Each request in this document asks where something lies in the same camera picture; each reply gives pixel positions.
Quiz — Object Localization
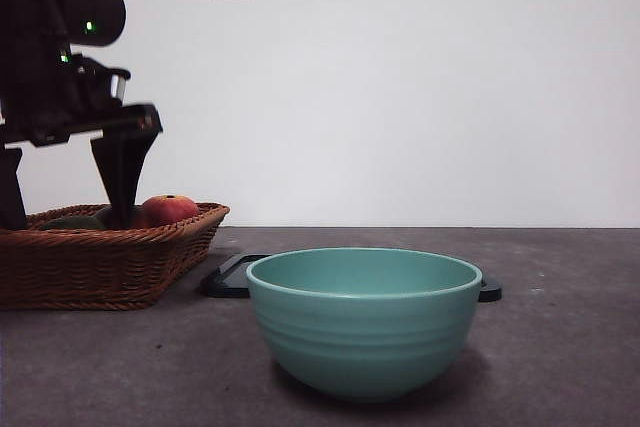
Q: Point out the dark rectangular tray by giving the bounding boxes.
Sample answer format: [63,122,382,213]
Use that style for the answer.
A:
[199,253,504,303]

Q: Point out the dark purple plum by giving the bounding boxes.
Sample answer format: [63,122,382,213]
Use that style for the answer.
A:
[94,204,151,229]

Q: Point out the brown wicker basket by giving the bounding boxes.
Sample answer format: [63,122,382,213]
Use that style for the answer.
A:
[0,202,232,311]

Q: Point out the green avocado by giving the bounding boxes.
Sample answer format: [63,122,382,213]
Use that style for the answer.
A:
[38,215,107,232]

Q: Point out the teal ribbed bowl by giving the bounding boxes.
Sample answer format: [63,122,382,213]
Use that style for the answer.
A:
[245,247,484,403]

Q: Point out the red orange peach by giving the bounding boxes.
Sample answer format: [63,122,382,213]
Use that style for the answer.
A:
[141,194,200,228]

